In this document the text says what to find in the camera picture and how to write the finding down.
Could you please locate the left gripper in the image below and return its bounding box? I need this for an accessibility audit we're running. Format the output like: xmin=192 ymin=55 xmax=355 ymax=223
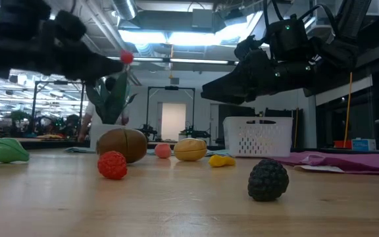
xmin=43 ymin=9 xmax=125 ymax=83

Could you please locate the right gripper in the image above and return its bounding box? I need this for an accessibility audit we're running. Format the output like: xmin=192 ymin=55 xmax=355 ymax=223
xmin=201 ymin=34 xmax=316 ymax=105

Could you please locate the small red cherry tomato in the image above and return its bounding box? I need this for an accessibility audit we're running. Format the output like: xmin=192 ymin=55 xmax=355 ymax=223
xmin=120 ymin=49 xmax=134 ymax=65

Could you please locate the tan toy potato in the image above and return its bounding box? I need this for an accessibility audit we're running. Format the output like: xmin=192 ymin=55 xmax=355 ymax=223
xmin=173 ymin=138 xmax=208 ymax=163

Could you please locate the brown toy kiwi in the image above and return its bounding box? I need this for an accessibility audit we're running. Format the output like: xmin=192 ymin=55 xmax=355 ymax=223
xmin=96 ymin=128 xmax=149 ymax=165

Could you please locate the pink toy peach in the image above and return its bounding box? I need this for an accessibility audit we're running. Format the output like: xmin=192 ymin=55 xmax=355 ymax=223
xmin=154 ymin=143 xmax=172 ymax=159

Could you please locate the red toy raspberry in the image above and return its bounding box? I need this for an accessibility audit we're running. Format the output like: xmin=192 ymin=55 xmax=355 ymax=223
xmin=97 ymin=150 xmax=128 ymax=180

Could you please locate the green toy vegetable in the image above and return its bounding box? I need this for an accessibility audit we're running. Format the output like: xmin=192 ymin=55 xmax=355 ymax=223
xmin=0 ymin=137 xmax=31 ymax=164

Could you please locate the black cabinet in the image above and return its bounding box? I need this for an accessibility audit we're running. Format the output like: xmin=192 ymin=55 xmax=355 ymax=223
xmin=217 ymin=104 xmax=256 ymax=147

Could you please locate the artificial green plant white pot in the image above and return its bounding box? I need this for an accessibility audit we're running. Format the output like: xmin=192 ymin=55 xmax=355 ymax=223
xmin=84 ymin=70 xmax=138 ymax=151

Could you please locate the white perforated plastic basket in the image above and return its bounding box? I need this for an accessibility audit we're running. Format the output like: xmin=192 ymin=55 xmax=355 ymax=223
xmin=222 ymin=116 xmax=294 ymax=158

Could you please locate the bright ceiling light panel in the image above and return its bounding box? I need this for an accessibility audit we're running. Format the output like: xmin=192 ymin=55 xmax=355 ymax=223
xmin=116 ymin=28 xmax=243 ymax=47

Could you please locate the green background plant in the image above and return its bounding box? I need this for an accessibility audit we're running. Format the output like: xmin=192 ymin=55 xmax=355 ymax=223
xmin=7 ymin=110 xmax=29 ymax=132

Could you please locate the white paper label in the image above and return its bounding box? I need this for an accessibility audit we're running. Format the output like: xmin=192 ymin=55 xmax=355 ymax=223
xmin=293 ymin=164 xmax=345 ymax=174

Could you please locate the red box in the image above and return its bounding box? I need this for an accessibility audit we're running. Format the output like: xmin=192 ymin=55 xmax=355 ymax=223
xmin=333 ymin=140 xmax=353 ymax=149

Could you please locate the purple cloth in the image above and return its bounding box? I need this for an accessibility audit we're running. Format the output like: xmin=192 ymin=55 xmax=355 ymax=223
xmin=268 ymin=150 xmax=379 ymax=176

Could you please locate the blue and white box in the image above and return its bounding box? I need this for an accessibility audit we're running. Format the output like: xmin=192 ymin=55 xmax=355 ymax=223
xmin=351 ymin=138 xmax=377 ymax=151

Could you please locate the black robot station frame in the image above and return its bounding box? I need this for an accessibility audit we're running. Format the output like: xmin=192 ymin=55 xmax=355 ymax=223
xmin=30 ymin=80 xmax=86 ymax=139
xmin=145 ymin=86 xmax=197 ymax=145

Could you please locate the silver ceiling duct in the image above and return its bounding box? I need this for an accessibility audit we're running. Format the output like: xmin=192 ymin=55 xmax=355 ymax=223
xmin=110 ymin=0 xmax=138 ymax=21

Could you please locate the yellow cable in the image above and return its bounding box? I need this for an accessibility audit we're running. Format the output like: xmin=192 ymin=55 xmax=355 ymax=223
xmin=343 ymin=71 xmax=354 ymax=149

